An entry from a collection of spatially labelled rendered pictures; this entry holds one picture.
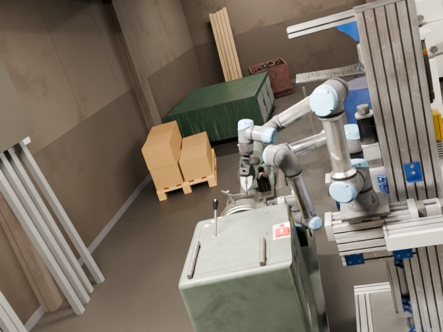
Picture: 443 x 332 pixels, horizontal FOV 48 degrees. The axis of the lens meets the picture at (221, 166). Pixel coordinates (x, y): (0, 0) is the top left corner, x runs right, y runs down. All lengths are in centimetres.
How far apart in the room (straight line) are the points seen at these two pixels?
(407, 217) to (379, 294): 112
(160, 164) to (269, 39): 524
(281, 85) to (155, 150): 423
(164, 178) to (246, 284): 454
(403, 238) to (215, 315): 90
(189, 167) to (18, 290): 265
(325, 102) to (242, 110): 572
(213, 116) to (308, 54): 362
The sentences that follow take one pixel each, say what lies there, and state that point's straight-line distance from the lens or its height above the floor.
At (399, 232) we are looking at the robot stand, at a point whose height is 108.
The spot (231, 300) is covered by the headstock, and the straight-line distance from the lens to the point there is 209.
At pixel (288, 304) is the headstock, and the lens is 209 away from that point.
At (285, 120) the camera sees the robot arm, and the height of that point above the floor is 163.
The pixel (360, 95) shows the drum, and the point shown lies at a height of 81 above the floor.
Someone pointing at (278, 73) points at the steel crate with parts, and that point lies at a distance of 990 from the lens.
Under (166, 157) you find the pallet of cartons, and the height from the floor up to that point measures 54.
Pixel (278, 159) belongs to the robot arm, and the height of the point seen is 139.
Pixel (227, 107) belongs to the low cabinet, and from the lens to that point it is 782.
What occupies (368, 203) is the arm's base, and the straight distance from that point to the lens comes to 242.
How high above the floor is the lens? 229
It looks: 19 degrees down
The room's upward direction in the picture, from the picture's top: 17 degrees counter-clockwise
